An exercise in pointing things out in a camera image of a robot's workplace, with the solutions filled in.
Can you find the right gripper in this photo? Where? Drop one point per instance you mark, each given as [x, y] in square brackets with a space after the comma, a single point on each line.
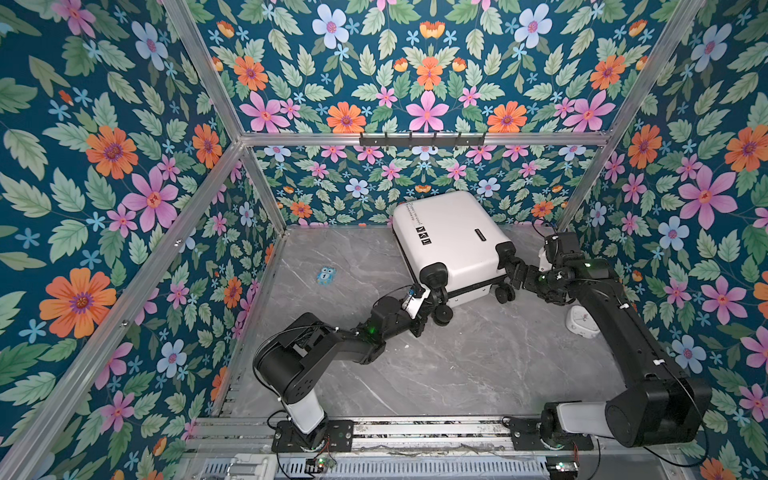
[527, 282]

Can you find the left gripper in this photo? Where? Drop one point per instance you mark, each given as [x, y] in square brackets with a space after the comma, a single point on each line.
[421, 316]

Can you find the white hard-shell suitcase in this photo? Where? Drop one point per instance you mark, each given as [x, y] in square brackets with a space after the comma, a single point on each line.
[455, 254]

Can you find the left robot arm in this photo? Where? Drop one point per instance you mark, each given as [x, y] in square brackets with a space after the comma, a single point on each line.
[291, 362]

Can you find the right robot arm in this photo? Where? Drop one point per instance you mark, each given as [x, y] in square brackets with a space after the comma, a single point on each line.
[660, 404]

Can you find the white round alarm clock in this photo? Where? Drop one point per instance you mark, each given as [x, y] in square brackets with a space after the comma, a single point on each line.
[578, 321]

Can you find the small teal owl toy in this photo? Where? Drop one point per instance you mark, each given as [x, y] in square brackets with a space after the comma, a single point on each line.
[326, 275]

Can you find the black hook rack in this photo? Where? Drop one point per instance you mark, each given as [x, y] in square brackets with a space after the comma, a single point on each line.
[411, 139]

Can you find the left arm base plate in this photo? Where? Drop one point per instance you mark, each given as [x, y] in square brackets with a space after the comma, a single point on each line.
[330, 435]

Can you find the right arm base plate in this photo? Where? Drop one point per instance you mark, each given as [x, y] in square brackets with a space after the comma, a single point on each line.
[529, 434]

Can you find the aluminium mounting rail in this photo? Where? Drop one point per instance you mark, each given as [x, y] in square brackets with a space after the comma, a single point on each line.
[407, 435]

